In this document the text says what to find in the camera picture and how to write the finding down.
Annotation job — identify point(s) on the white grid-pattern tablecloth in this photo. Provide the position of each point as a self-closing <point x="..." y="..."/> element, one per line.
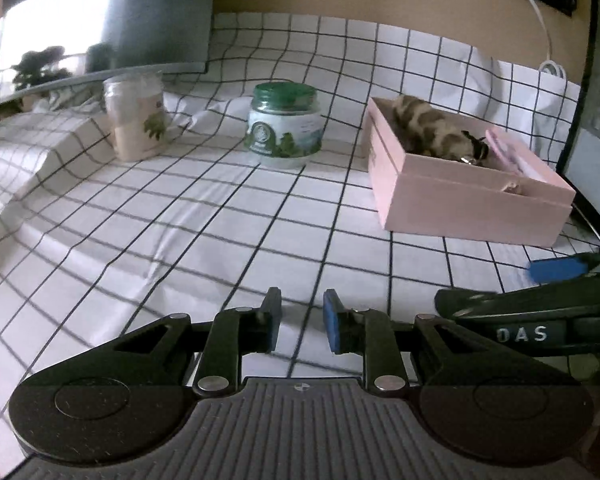
<point x="91" y="247"/>

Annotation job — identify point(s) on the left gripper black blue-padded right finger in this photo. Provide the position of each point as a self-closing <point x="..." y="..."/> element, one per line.
<point x="374" y="336"/>

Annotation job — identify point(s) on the clear jar with tan lid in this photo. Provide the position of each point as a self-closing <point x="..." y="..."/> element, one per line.
<point x="135" y="108"/>

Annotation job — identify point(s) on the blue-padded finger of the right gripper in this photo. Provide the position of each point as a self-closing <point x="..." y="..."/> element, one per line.
<point x="555" y="270"/>

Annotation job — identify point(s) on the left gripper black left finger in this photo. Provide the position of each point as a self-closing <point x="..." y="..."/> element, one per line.
<point x="235" y="333"/>

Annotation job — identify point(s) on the brown striped furry tail keychain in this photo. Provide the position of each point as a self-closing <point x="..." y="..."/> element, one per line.
<point x="424" y="130"/>

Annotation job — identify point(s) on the black monitor screen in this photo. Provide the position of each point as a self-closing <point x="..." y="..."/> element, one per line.
<point x="45" y="44"/>

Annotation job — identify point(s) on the pink plastic comb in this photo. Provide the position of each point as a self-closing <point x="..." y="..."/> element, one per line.
<point x="507" y="155"/>

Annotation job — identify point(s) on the pink cardboard box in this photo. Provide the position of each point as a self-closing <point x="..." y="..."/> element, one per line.
<point x="431" y="196"/>

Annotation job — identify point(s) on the green-lidded glass jar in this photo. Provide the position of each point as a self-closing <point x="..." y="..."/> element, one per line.
<point x="285" y="127"/>

